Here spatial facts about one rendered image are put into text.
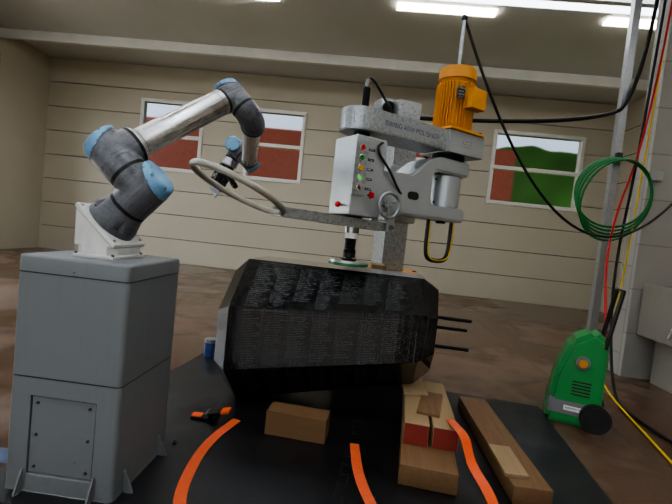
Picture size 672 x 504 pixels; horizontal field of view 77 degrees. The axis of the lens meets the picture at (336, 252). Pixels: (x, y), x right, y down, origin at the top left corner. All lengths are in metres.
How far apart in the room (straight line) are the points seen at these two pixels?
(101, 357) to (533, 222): 8.36
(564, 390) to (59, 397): 2.65
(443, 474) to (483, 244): 7.19
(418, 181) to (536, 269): 6.92
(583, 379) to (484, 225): 6.13
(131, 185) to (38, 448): 0.98
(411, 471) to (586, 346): 1.48
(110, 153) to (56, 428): 0.99
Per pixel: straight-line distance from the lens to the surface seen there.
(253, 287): 2.33
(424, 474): 2.01
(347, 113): 2.33
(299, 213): 2.11
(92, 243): 1.77
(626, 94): 4.63
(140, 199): 1.72
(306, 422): 2.20
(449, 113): 2.77
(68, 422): 1.84
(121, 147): 1.79
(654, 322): 4.49
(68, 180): 10.65
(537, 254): 9.24
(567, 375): 3.06
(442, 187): 2.69
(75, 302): 1.71
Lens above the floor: 1.04
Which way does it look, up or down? 3 degrees down
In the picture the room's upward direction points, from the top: 6 degrees clockwise
